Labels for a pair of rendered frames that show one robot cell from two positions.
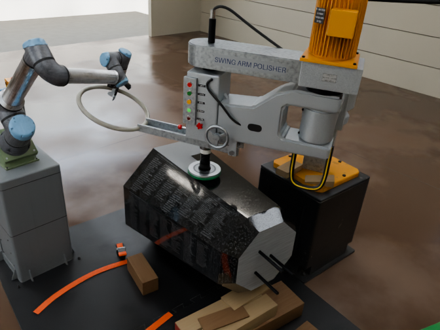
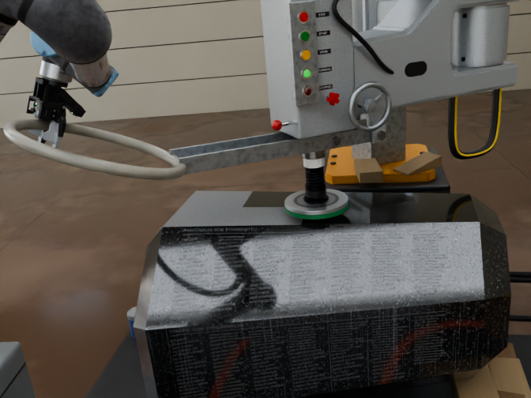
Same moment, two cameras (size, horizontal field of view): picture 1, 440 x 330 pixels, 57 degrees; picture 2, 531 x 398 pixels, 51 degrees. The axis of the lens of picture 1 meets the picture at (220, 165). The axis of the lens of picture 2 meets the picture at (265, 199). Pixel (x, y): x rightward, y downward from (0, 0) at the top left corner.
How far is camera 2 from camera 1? 1.81 m
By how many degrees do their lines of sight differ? 35
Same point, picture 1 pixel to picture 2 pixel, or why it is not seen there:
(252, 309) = (510, 385)
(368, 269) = not seen: hidden behind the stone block
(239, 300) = (483, 386)
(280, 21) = (17, 78)
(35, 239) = not seen: outside the picture
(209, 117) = (342, 76)
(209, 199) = (379, 236)
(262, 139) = (429, 87)
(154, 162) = (190, 249)
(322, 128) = (505, 33)
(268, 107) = (432, 21)
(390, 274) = not seen: hidden behind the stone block
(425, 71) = (250, 81)
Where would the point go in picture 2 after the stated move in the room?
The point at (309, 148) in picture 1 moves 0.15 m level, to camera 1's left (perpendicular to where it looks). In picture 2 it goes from (495, 73) to (470, 80)
